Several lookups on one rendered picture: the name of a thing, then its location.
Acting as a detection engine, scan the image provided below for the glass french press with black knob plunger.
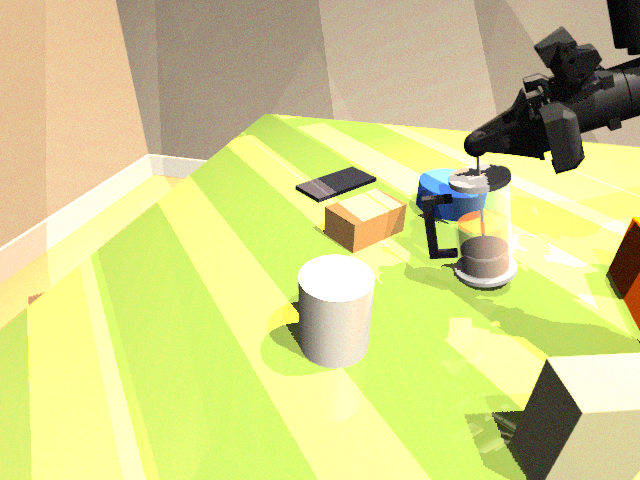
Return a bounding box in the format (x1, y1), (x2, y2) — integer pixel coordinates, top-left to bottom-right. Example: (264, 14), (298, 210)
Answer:
(422, 131), (517, 288)

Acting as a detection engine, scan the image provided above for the grey cylinder with white top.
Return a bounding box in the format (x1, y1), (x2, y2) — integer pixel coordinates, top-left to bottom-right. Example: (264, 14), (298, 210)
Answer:
(298, 254), (375, 369)

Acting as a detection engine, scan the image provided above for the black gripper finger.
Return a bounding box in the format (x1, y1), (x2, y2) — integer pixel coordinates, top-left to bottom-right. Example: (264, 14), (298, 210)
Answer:
(473, 88), (528, 134)
(471, 102), (545, 160)

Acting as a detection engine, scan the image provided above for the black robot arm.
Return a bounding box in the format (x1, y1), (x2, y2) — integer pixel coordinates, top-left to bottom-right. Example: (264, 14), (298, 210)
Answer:
(533, 0), (640, 118)

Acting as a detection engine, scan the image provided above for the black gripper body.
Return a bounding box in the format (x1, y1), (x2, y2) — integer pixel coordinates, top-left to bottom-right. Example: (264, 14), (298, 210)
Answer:
(523, 66), (632, 174)

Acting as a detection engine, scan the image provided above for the blue short cylinder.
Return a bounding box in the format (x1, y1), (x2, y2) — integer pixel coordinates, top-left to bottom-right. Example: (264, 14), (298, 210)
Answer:
(416, 169), (457, 221)

